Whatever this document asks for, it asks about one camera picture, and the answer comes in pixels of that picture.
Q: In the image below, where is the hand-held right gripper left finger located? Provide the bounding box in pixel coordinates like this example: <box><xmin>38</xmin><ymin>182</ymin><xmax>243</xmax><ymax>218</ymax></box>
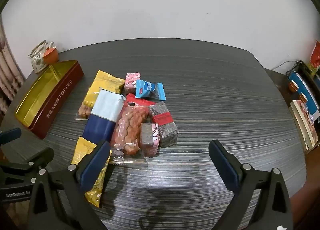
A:
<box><xmin>27</xmin><ymin>140</ymin><xmax>118</xmax><ymax>230</ymax></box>

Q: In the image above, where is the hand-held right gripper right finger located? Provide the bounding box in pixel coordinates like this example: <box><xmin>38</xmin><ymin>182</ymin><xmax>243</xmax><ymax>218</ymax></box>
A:
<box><xmin>208</xmin><ymin>139</ymin><xmax>293</xmax><ymax>230</ymax></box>

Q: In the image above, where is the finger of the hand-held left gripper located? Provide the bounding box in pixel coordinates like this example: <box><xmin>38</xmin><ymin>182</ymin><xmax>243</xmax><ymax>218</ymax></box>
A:
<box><xmin>0</xmin><ymin>127</ymin><xmax>22</xmax><ymax>147</ymax></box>
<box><xmin>0</xmin><ymin>147</ymin><xmax>55</xmax><ymax>188</ymax></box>

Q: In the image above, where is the clear fried dough twist packet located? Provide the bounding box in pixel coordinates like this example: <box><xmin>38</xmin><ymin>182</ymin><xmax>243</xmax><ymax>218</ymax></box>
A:
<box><xmin>110</xmin><ymin>104</ymin><xmax>150</xmax><ymax>164</ymax></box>

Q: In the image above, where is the clear packet of brown snacks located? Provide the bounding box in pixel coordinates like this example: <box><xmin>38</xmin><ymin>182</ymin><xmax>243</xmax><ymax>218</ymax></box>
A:
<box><xmin>74</xmin><ymin>101</ymin><xmax>94</xmax><ymax>120</ymax></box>

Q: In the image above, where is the red and gold tin box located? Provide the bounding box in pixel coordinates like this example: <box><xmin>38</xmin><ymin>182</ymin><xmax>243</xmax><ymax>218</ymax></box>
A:
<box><xmin>14</xmin><ymin>60</ymin><xmax>84</xmax><ymax>140</ymax></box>

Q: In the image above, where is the white and navy snack packet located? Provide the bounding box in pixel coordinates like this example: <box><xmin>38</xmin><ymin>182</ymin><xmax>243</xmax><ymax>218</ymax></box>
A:
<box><xmin>82</xmin><ymin>88</ymin><xmax>127</xmax><ymax>145</ymax></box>

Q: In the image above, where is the dark bar with pink wrap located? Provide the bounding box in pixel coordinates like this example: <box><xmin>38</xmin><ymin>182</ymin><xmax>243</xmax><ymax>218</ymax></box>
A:
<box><xmin>139</xmin><ymin>123</ymin><xmax>160</xmax><ymax>157</ymax></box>

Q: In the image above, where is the dark sesame bar red label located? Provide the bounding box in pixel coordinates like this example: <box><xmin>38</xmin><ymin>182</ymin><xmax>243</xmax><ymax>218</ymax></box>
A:
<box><xmin>149</xmin><ymin>102</ymin><xmax>180</xmax><ymax>148</ymax></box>

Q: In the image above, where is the red snack packet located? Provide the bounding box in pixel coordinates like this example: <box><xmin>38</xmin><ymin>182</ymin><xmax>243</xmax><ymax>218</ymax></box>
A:
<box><xmin>124</xmin><ymin>93</ymin><xmax>157</xmax><ymax>111</ymax></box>

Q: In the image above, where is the wide yellow snack packet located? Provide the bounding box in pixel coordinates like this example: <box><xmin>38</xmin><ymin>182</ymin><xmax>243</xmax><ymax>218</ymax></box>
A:
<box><xmin>84</xmin><ymin>70</ymin><xmax>126</xmax><ymax>107</ymax></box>

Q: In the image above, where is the pink patterned cake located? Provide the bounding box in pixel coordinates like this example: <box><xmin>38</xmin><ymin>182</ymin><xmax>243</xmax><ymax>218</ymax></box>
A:
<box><xmin>124</xmin><ymin>72</ymin><xmax>142</xmax><ymax>95</ymax></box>

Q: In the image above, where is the blue candy packet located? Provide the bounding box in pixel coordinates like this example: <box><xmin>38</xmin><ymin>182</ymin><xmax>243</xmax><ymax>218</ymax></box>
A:
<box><xmin>135</xmin><ymin>79</ymin><xmax>167</xmax><ymax>101</ymax></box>

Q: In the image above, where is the beige patterned curtain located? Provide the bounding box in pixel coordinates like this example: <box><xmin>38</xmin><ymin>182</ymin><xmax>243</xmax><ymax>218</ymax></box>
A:
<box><xmin>0</xmin><ymin>15</ymin><xmax>26</xmax><ymax>102</ymax></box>

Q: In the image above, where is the floral ceramic teapot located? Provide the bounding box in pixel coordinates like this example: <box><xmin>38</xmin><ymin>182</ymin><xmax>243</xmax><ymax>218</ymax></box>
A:
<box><xmin>28</xmin><ymin>40</ymin><xmax>55</xmax><ymax>74</ymax></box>

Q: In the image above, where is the orange lidded tea cup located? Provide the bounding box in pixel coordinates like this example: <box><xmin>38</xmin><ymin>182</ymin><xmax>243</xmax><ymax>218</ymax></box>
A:
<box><xmin>42</xmin><ymin>46</ymin><xmax>59</xmax><ymax>65</ymax></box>

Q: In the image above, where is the stack of books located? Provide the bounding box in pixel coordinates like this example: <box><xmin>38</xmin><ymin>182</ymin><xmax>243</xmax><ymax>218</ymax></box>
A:
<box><xmin>289</xmin><ymin>100</ymin><xmax>320</xmax><ymax>152</ymax></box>

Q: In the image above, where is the red and yellow packaging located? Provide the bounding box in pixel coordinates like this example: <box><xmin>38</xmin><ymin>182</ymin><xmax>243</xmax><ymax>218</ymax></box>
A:
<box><xmin>309</xmin><ymin>41</ymin><xmax>320</xmax><ymax>70</ymax></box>

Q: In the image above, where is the white cable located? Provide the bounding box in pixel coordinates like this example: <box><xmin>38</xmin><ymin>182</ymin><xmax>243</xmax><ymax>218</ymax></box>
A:
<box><xmin>271</xmin><ymin>60</ymin><xmax>303</xmax><ymax>71</ymax></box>

